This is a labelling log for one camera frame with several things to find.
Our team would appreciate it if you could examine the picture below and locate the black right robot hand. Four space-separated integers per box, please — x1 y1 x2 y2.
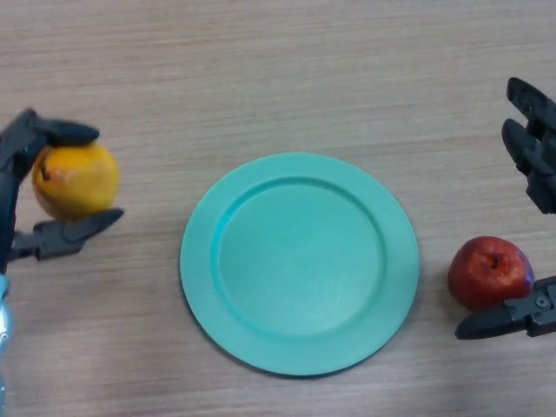
454 76 556 341

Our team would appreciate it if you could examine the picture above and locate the green round plate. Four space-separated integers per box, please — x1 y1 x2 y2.
180 151 420 378

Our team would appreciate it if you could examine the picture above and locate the red apple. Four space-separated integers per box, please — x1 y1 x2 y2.
447 235 535 312

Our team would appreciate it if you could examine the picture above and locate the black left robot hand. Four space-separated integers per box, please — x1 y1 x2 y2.
0 108 126 275

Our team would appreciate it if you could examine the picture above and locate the yellow pear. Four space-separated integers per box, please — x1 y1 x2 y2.
31 142 121 222

